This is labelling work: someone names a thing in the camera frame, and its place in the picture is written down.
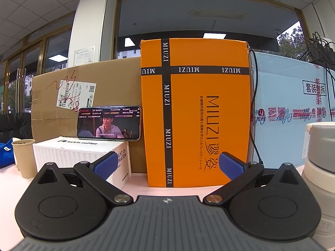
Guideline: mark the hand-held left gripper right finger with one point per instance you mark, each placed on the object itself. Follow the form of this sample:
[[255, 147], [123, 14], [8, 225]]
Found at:
[[230, 166]]

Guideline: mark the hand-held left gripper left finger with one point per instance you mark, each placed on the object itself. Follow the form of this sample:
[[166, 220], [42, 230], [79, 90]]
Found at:
[[106, 166]]

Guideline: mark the white grey lidded container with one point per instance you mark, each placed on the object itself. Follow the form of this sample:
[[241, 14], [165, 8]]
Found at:
[[319, 162]]

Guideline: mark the white ribbed paper box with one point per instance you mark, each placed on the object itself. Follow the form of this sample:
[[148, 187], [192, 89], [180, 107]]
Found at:
[[68, 154]]

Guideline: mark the black smartphone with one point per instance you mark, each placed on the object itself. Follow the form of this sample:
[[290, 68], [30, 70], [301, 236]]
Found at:
[[108, 123]]

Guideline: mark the beige paper cup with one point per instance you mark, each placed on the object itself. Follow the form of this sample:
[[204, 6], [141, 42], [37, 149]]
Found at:
[[24, 159]]

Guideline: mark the orange box with black bands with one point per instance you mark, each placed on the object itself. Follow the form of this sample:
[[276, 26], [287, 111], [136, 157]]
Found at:
[[209, 83]]

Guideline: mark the brown cardboard box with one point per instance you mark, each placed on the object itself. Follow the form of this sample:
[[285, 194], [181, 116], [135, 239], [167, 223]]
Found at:
[[47, 96]]

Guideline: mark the large light blue carton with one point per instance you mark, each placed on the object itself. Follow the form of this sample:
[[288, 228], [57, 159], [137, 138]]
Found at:
[[282, 83]]

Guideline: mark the black chair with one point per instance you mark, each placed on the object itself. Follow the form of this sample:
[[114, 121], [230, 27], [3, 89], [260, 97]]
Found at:
[[14, 125]]

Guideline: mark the blue cloth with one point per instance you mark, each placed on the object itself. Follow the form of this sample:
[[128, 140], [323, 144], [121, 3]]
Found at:
[[5, 154]]

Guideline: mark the row of black power adapters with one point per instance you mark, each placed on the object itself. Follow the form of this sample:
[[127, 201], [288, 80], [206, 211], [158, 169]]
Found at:
[[318, 49]]

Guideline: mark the white wall notice sheet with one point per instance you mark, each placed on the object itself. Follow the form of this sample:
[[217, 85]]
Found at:
[[84, 56]]

